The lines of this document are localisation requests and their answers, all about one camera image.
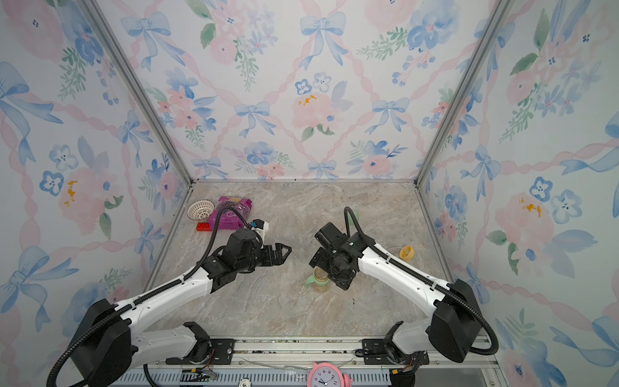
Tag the purple snack bag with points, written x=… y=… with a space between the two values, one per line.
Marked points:
x=230 y=220

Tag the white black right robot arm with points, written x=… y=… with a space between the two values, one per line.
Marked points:
x=453 y=315

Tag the white mesh basket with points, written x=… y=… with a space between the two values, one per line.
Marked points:
x=200 y=210

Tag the red toy brick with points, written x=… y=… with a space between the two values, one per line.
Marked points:
x=203 y=227

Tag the pink alarm clock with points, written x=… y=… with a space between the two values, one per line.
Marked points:
x=327 y=375

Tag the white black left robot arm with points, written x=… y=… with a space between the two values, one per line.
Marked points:
x=113 y=337

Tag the amber baby bottle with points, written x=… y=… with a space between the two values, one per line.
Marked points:
x=320 y=281

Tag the green dome bottle cap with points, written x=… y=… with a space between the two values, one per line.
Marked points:
x=353 y=214

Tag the yellow screw collar with straw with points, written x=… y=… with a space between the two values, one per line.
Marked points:
x=407 y=253

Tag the aluminium corner post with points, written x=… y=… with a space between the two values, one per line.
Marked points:
x=96 y=18
x=488 y=37

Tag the aluminium corner post left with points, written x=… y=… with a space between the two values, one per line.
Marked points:
x=96 y=18

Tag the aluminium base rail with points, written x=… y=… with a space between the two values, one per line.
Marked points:
x=289 y=361

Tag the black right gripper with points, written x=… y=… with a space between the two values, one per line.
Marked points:
x=319 y=257

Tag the aluminium corner post right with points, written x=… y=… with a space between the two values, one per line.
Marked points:
x=488 y=37

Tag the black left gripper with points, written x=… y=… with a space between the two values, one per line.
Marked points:
x=280 y=258

